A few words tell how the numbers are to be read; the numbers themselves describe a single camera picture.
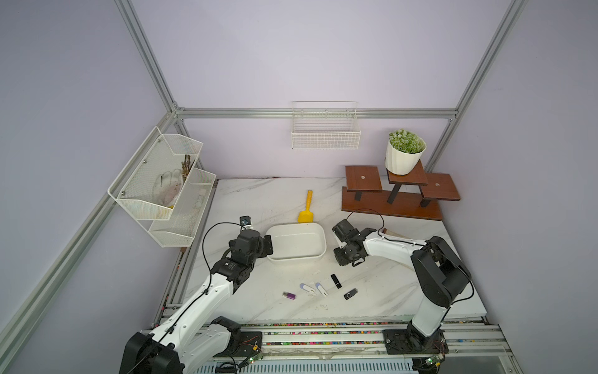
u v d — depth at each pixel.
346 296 0.84
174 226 0.90
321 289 0.84
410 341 0.65
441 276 0.48
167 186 0.78
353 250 0.69
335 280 0.87
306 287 0.86
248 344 0.73
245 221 0.72
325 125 0.98
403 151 0.82
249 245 0.62
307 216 1.08
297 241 1.01
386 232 0.99
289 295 0.84
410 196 1.07
